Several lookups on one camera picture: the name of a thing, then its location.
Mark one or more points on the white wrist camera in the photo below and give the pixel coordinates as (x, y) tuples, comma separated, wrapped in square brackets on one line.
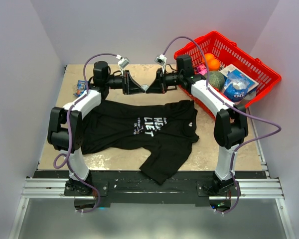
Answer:
[(161, 60), (122, 62)]

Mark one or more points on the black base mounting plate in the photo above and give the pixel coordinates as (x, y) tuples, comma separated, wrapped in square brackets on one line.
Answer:
[(185, 187)]

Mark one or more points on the round iridescent brooch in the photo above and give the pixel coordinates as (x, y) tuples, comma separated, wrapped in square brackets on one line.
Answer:
[(144, 87)]

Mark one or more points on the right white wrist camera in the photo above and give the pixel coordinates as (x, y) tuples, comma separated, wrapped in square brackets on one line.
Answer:
[(161, 60)]

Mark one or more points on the black printed t-shirt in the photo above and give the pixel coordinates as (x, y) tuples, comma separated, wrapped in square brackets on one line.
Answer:
[(167, 131)]

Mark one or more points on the pink be you box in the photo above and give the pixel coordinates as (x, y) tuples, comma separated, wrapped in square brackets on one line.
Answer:
[(201, 69)]

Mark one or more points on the blue candy packet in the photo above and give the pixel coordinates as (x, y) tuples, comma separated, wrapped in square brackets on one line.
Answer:
[(81, 87)]

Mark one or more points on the lower orange fruit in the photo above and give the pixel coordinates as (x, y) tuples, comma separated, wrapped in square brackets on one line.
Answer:
[(214, 64)]

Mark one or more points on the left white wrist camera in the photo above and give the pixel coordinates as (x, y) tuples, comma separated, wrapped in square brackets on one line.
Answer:
[(122, 62)]

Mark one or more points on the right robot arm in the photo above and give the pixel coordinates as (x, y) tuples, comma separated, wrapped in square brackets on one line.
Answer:
[(230, 127)]

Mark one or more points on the upper orange fruit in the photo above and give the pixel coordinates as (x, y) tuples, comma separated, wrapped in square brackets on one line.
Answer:
[(208, 57)]

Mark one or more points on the blue plastic package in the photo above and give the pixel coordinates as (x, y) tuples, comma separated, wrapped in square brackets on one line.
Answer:
[(235, 89)]

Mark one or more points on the orange fruit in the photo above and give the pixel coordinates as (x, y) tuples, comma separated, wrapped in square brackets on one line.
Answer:
[(214, 64), (208, 57)]

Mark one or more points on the red plastic shopping basket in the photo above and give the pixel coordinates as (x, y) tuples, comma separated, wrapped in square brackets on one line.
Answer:
[(227, 52)]

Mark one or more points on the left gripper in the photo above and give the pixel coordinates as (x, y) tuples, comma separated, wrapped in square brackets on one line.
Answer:
[(129, 85)]

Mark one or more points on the aluminium rail frame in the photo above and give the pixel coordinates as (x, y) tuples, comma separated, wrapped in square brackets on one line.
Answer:
[(135, 207)]

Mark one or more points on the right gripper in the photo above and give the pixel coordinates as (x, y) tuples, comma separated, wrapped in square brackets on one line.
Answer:
[(158, 85)]

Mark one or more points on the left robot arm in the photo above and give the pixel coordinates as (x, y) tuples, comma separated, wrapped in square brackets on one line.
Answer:
[(65, 131)]

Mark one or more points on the green netted melon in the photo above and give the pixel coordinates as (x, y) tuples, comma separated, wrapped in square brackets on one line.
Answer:
[(216, 80)]

